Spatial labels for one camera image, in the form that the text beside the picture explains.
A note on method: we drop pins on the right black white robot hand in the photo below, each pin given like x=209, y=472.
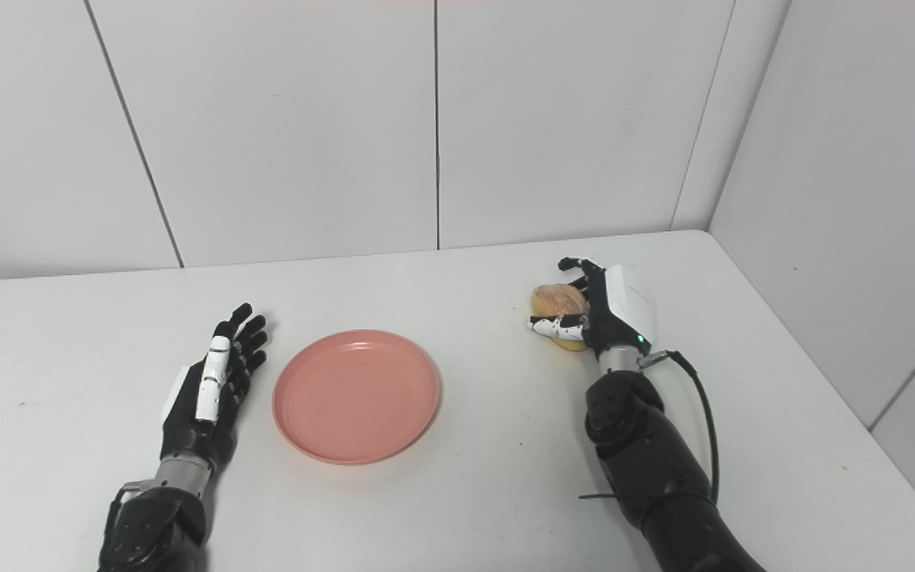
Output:
x=604, y=310

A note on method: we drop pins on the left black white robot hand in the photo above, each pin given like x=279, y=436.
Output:
x=207, y=389

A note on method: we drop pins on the golden bread roll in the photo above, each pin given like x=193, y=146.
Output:
x=559, y=302

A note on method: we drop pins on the pink round plate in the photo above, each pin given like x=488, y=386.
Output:
x=356, y=396

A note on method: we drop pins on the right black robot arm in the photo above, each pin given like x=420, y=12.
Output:
x=656, y=469

